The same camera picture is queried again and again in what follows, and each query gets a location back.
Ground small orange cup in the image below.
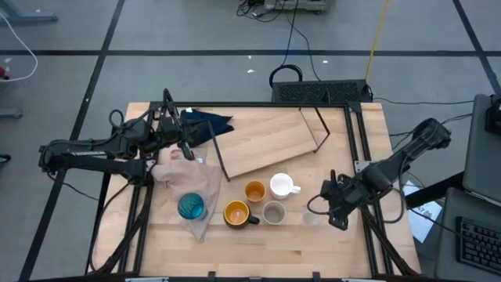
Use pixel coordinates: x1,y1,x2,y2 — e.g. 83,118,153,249
244,179,267,204

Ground white cable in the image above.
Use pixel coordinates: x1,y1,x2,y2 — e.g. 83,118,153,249
0,11,39,83

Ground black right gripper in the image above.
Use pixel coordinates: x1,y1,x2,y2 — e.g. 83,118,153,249
319,168,357,232

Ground thin black cable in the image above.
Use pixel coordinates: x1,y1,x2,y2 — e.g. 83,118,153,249
389,113,473,138
371,96,474,107

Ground black desk bar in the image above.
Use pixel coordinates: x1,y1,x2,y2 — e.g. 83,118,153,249
405,172,465,208

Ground black vented computer case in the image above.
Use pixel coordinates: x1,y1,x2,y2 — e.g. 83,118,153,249
271,79,373,103

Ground black coiled floor cable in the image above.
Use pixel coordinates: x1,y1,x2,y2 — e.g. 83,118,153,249
268,0,305,89

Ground white mug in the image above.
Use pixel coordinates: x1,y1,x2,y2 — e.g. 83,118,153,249
269,172,301,200

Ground grey equipment cart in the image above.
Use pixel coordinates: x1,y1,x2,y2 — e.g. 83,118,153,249
264,0,337,15

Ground grey laptop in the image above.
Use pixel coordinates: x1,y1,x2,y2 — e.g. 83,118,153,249
463,93,501,207

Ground navy blue cloth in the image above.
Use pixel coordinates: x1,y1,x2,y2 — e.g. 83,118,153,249
179,109,235,149

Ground wooden tray board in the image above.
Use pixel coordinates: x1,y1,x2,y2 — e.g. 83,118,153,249
206,104,332,183

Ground teal faceted tumbler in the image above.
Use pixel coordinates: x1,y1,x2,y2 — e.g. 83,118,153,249
177,192,208,221

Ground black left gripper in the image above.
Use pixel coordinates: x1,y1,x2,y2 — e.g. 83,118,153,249
156,102,196,161

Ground pink cloth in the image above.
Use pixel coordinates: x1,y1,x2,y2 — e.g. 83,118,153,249
151,146,223,243

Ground black metal table frame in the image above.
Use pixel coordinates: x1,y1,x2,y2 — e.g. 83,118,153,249
85,88,420,280

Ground black mug orange inside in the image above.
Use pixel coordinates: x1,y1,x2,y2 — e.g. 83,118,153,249
222,200,261,230

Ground yellow cable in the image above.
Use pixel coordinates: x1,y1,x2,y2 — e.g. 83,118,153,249
363,0,391,83

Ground beige cup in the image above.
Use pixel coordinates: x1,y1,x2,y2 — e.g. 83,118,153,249
261,200,287,226

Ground clear glass cup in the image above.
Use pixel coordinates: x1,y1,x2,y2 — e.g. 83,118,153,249
301,207,328,229

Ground white paper sheet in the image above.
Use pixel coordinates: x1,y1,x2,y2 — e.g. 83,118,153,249
402,179,443,244

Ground tangled black cables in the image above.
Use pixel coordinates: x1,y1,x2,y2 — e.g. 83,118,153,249
236,0,283,23

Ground grey desk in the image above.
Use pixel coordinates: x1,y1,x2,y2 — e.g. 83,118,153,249
434,186,501,282

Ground black device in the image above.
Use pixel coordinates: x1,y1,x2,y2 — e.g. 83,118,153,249
484,95,501,136

